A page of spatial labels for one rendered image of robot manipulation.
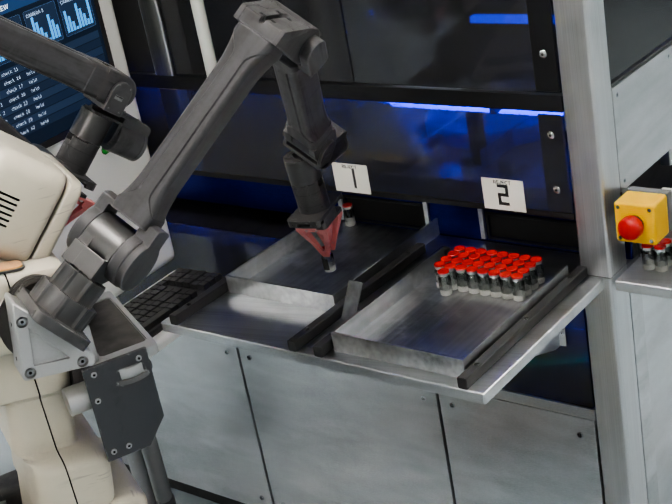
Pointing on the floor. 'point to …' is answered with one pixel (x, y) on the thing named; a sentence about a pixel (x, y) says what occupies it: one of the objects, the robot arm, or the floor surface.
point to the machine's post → (601, 243)
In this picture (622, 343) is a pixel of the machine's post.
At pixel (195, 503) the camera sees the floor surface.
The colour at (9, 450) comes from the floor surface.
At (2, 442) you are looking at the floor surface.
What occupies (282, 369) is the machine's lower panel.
